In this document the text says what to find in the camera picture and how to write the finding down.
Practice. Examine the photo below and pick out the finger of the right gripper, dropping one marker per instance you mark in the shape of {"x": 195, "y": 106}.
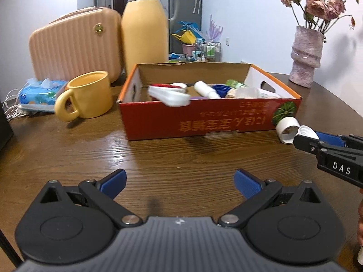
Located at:
{"x": 307, "y": 144}
{"x": 333, "y": 140}

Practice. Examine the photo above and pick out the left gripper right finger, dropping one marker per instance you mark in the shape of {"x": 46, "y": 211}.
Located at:
{"x": 258, "y": 194}

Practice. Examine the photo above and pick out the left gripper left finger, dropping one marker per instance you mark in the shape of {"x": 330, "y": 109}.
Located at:
{"x": 100, "y": 195}

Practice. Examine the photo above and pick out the white tape roll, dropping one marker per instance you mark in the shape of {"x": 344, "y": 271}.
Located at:
{"x": 287, "y": 129}

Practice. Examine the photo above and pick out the white square plastic bottle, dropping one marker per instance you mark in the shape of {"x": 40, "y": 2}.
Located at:
{"x": 251, "y": 93}

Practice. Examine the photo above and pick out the green spray bottle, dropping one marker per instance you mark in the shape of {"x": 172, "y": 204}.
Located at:
{"x": 234, "y": 84}

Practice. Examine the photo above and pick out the blue bottle cap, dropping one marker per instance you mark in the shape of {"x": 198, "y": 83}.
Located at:
{"x": 221, "y": 90}

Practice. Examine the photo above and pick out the white spray bottle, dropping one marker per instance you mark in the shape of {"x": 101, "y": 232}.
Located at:
{"x": 206, "y": 91}

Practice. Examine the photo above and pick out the red white lint brush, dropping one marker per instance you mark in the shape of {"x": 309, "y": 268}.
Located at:
{"x": 170, "y": 95}

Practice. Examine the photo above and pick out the white round tape disc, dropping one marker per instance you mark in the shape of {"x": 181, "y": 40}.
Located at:
{"x": 306, "y": 131}

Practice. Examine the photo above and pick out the purple bottle cap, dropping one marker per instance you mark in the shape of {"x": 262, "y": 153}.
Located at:
{"x": 199, "y": 98}

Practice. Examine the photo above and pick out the person's left hand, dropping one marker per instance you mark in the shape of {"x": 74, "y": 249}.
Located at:
{"x": 360, "y": 232}

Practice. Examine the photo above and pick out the pink textured vase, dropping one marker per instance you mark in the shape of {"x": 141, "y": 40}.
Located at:
{"x": 306, "y": 55}

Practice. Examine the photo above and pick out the yellow mug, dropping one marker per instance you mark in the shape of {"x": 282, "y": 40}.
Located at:
{"x": 86, "y": 96}

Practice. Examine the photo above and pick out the red cardboard box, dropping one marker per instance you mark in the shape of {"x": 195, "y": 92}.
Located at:
{"x": 144, "y": 118}

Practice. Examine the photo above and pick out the black paper bag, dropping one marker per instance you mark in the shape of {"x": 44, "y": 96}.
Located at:
{"x": 6, "y": 131}

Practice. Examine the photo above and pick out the blue tissue pack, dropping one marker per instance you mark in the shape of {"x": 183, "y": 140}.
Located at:
{"x": 41, "y": 95}

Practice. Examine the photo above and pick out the dried pink roses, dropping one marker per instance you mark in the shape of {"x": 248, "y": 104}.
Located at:
{"x": 322, "y": 15}

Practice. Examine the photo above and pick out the peach ribbed suitcase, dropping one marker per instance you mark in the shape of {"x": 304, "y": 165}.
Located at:
{"x": 80, "y": 42}

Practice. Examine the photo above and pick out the yellow thermos jug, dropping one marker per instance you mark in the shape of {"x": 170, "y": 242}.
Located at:
{"x": 145, "y": 33}

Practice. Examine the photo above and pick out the grey refrigerator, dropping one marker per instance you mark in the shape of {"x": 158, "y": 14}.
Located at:
{"x": 185, "y": 14}

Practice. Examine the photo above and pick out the wire storage cart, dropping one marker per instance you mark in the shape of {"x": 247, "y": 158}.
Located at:
{"x": 210, "y": 51}

